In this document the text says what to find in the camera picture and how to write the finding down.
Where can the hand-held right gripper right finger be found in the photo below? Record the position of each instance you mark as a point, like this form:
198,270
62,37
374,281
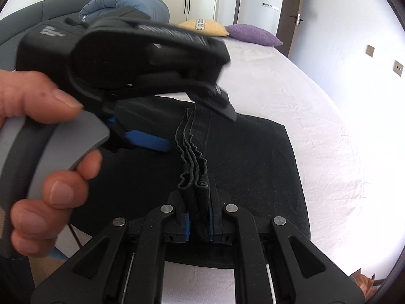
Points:
211,224

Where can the brown object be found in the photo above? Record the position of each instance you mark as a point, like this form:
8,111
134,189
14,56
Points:
364,281

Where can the dark brown door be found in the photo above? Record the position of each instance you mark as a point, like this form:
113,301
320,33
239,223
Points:
289,38

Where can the yellow pillow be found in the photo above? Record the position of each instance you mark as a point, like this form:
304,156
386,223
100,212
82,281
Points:
205,28

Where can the black pants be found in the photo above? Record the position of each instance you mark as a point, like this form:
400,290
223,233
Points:
253,164

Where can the white bed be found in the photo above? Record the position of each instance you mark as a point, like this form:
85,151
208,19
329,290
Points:
300,101

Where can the person's left hand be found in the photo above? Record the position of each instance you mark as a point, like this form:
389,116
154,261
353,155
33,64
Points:
28,95

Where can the grey padded headboard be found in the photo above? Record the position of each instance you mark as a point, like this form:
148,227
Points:
31,15

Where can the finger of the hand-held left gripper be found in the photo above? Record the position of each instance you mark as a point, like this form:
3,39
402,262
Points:
148,141
218,101

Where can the white wall panel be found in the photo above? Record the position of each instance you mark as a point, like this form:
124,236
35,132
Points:
270,6

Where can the rolled blue duvet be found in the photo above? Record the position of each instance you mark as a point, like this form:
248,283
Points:
152,6

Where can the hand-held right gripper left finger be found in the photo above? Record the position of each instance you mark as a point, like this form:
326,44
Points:
187,224

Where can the purple pillow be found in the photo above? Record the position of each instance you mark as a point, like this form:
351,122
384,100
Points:
253,34

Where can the blue plastic stool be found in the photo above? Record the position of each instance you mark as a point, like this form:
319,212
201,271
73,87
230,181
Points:
58,255

